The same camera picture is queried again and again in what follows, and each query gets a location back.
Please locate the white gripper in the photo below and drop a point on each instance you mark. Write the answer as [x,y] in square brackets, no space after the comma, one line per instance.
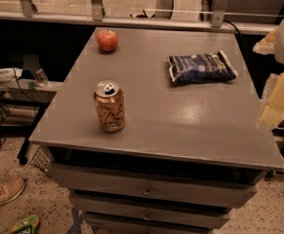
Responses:
[273,110]

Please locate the orange soda can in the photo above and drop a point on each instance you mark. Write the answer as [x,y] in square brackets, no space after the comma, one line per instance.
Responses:
[109,103]

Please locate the blue chip bag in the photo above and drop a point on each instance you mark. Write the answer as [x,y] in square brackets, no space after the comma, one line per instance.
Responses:
[201,68]

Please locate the grey drawer cabinet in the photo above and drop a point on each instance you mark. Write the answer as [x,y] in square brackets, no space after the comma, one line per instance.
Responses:
[186,156]

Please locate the red apple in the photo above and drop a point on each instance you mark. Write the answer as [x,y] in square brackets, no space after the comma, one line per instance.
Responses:
[107,40]

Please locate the clear plastic water bottle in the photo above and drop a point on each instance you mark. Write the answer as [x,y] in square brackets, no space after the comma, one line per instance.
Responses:
[40,77]

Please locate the low grey side bench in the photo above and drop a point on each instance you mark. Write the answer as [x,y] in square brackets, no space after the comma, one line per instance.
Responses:
[19,93]

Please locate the white wipes packet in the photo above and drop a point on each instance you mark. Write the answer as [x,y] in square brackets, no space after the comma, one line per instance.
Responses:
[9,74]

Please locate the green snack package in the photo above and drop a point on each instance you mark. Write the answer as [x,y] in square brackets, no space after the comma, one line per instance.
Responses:
[26,225]

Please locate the tan sneaker shoe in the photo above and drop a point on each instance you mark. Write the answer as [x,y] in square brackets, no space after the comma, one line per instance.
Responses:
[11,190]

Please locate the metal window railing frame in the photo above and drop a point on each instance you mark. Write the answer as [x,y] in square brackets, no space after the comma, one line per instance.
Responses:
[248,16]

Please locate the wire mesh basket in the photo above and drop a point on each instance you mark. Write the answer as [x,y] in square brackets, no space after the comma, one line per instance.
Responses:
[40,160]

